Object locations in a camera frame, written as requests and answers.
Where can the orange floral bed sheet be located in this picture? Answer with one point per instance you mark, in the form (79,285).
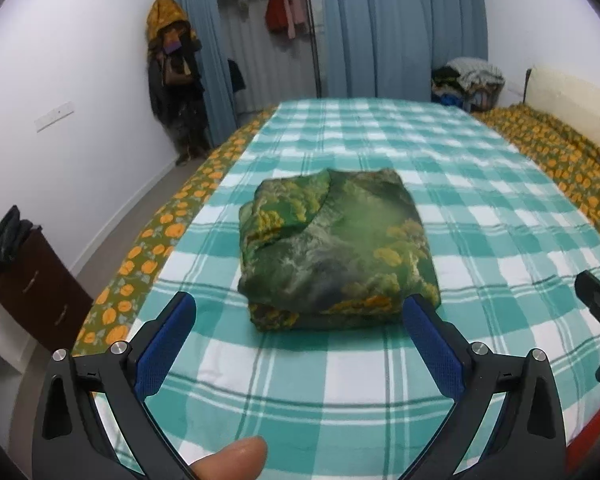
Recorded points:
(165,220)

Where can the person's left hand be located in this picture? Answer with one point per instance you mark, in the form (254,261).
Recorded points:
(230,460)

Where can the person's orange trousers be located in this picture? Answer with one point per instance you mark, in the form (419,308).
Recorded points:
(595,440)

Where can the small dark hanging garment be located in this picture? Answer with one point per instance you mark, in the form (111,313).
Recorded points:
(236,76)

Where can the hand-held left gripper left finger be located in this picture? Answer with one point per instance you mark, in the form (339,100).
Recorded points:
(165,345)

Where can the pink hanging garment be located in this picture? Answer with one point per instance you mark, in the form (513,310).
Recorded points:
(295,10)

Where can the yellow floral cloth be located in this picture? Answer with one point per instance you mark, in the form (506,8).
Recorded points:
(162,10)

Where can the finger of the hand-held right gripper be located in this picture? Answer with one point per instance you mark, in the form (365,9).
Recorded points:
(597,295)

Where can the pile of clothes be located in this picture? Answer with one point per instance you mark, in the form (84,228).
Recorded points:
(470,75)

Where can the dark cloth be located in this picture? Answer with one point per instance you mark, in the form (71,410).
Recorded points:
(5,240)

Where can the white wall plate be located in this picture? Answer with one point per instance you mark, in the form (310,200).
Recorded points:
(55,116)

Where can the wide blue curtain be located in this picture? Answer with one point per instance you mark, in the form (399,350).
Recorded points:
(395,35)

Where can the green printed jacket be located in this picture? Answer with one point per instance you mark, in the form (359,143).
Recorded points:
(340,240)

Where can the teal checked blanket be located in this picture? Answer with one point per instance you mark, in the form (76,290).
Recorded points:
(480,210)

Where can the dark wooden nightstand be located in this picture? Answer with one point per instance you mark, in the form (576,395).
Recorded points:
(35,285)

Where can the brown handbag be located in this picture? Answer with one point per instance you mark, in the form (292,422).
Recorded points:
(177,72)

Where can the dark hanging coats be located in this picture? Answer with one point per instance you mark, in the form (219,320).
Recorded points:
(180,105)

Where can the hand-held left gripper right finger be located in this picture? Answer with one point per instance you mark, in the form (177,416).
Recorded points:
(432,345)

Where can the metal closet pole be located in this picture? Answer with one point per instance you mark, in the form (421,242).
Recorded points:
(314,35)

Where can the cream pillow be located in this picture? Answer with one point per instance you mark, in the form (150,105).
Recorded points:
(570,95)

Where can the narrow blue curtain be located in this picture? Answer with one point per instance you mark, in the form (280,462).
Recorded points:
(205,35)

